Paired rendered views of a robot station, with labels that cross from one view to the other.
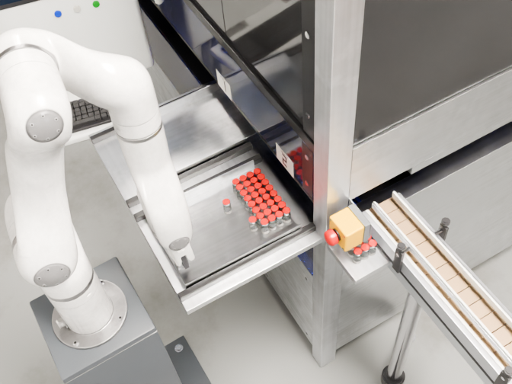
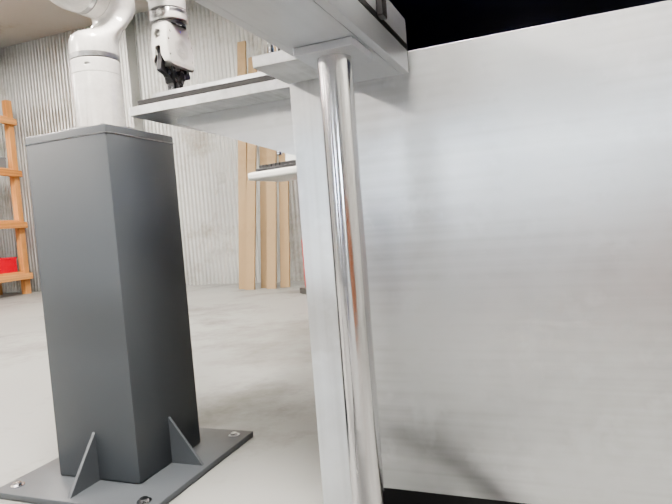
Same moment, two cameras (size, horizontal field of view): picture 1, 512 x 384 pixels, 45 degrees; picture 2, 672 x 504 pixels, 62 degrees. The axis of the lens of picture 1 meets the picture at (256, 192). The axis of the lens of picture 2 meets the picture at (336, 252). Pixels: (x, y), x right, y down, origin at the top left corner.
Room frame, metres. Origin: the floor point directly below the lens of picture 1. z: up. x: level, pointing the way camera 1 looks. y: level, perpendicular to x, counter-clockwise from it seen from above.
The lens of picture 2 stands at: (0.18, -0.99, 0.59)
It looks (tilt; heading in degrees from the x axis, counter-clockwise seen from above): 3 degrees down; 47
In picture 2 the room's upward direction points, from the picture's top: 4 degrees counter-clockwise
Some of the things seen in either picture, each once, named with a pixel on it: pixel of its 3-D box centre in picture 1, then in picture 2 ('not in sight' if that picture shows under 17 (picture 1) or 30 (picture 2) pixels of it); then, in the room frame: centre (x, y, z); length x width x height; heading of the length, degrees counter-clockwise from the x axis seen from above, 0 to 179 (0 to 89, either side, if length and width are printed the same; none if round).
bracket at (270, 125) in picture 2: not in sight; (246, 137); (0.90, 0.04, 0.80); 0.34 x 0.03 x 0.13; 115
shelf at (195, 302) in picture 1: (208, 178); (297, 119); (1.13, 0.13, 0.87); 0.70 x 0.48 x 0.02; 25
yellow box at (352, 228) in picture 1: (348, 228); not in sight; (0.82, -0.21, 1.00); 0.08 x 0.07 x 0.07; 115
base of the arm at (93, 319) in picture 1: (79, 297); (98, 99); (0.74, 0.45, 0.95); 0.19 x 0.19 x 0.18
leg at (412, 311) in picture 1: (404, 336); (353, 311); (0.76, -0.40, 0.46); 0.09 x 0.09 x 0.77; 25
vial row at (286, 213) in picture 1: (271, 194); not in sight; (1.02, -0.04, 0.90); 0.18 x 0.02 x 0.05; 24
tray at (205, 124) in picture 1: (202, 126); not in sight; (1.31, 0.14, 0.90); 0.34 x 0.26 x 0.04; 115
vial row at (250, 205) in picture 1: (250, 206); not in sight; (0.99, 0.02, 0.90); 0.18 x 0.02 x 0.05; 24
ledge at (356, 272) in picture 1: (363, 251); (306, 64); (0.83, -0.26, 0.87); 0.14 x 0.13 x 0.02; 115
